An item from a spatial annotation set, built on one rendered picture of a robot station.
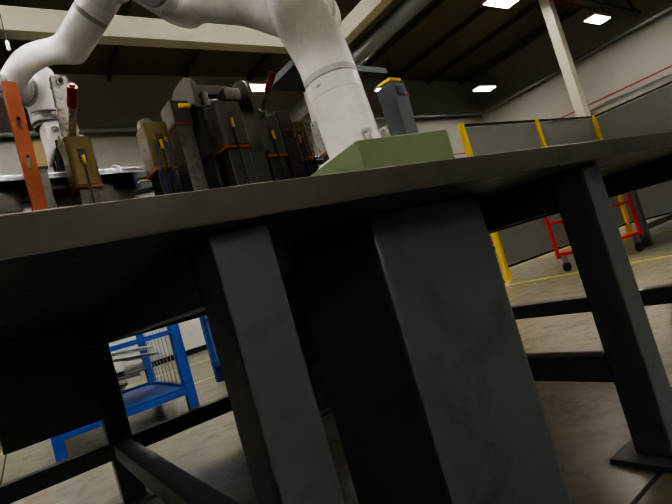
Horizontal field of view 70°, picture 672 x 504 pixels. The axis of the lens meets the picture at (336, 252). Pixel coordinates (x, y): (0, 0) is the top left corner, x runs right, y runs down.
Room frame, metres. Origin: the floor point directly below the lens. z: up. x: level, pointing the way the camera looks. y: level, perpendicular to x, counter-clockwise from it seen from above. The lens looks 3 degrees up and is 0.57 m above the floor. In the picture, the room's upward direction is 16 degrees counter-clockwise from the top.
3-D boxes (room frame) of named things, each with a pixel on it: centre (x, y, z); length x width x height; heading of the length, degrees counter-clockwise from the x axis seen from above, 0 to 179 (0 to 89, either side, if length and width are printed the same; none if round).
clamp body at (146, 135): (1.17, 0.36, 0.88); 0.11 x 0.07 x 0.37; 39
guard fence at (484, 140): (6.71, -3.25, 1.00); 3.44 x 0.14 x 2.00; 125
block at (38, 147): (1.07, 0.61, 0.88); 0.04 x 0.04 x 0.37; 39
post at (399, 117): (1.57, -0.33, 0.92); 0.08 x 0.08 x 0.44; 39
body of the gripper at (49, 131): (1.26, 0.65, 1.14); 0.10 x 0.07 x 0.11; 39
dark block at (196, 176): (1.21, 0.30, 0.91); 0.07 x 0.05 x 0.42; 39
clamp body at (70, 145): (1.08, 0.51, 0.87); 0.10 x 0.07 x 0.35; 39
